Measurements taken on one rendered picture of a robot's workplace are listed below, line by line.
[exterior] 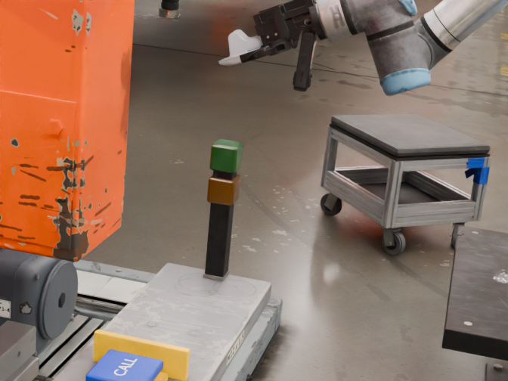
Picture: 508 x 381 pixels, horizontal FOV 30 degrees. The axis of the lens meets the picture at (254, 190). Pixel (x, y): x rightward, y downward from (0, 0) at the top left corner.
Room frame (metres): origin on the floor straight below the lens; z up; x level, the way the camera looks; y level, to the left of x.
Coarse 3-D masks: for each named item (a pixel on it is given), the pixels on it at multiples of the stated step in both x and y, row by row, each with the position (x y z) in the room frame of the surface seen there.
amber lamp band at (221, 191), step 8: (208, 184) 1.32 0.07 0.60; (216, 184) 1.31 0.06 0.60; (224, 184) 1.31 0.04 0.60; (232, 184) 1.31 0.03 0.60; (208, 192) 1.32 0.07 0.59; (216, 192) 1.31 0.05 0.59; (224, 192) 1.31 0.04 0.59; (232, 192) 1.31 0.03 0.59; (208, 200) 1.32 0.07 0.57; (216, 200) 1.31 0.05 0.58; (224, 200) 1.31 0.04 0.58; (232, 200) 1.31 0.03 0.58
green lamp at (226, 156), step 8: (216, 144) 1.32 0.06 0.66; (224, 144) 1.32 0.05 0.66; (232, 144) 1.33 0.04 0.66; (240, 144) 1.33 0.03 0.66; (216, 152) 1.32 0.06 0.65; (224, 152) 1.31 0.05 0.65; (232, 152) 1.31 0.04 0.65; (240, 152) 1.33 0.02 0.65; (216, 160) 1.32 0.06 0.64; (224, 160) 1.31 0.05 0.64; (232, 160) 1.31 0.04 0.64; (240, 160) 1.34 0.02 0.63; (216, 168) 1.31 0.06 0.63; (224, 168) 1.31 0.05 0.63; (232, 168) 1.31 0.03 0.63
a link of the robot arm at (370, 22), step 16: (352, 0) 1.73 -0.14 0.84; (368, 0) 1.72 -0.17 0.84; (384, 0) 1.72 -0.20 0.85; (400, 0) 1.71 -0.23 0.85; (352, 16) 1.73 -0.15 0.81; (368, 16) 1.72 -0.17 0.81; (384, 16) 1.72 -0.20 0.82; (400, 16) 1.72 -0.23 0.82; (352, 32) 1.74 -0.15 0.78; (368, 32) 1.74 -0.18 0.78
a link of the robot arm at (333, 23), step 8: (320, 0) 1.75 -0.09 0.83; (328, 0) 1.75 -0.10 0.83; (336, 0) 1.74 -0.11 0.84; (320, 8) 1.74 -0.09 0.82; (328, 8) 1.74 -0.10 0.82; (336, 8) 1.73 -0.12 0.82; (320, 16) 1.74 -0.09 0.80; (328, 16) 1.73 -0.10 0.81; (336, 16) 1.72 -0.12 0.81; (328, 24) 1.73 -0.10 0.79; (336, 24) 1.73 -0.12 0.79; (344, 24) 1.73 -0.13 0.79; (328, 32) 1.74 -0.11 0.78; (336, 32) 1.74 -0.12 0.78; (344, 32) 1.74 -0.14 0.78; (336, 40) 1.77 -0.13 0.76
